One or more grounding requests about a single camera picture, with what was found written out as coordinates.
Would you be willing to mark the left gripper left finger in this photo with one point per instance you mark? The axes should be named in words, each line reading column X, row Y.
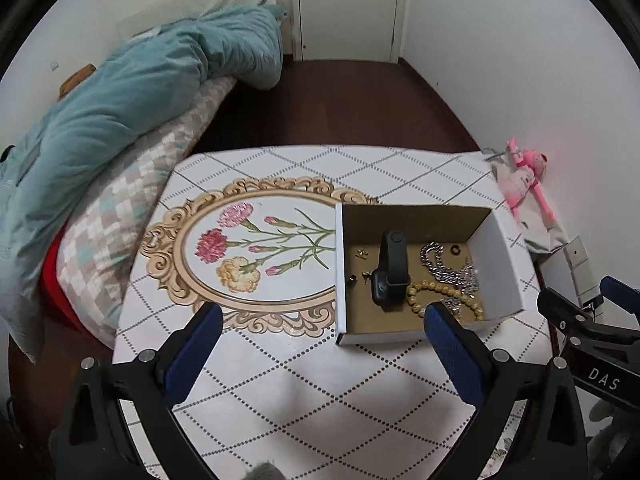
column 185, row 352

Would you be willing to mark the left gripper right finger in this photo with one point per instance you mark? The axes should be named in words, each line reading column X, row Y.
column 461, row 352

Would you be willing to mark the black smart watch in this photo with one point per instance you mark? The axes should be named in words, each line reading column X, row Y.
column 391, row 278

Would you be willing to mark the white power strip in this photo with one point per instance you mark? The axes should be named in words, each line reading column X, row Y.
column 568, row 271

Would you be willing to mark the white cardboard box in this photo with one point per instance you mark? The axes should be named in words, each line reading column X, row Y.
column 466, row 257

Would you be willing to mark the grey cloth bag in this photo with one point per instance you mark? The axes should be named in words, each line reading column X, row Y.
column 537, row 238

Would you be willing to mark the checkered pillow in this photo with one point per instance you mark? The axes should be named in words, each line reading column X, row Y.
column 103, row 233

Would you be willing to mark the red blanket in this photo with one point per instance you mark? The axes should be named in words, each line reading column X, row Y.
column 54, row 300

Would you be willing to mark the small gold earring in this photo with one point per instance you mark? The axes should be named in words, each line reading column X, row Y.
column 362, row 253

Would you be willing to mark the floral diamond pattern tablecloth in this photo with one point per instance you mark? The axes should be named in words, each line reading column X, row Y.
column 254, row 231

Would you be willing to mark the pink panther plush toy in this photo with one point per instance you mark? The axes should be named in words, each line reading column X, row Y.
column 530, row 166

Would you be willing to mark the teal quilted duvet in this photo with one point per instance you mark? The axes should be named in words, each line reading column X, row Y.
column 140, row 86

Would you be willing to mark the brown pillow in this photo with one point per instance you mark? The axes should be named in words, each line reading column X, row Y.
column 75, row 80

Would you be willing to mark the white door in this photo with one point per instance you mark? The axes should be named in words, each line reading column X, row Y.
column 347, row 30

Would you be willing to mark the cream bed headboard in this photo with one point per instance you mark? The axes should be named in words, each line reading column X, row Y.
column 200, row 5

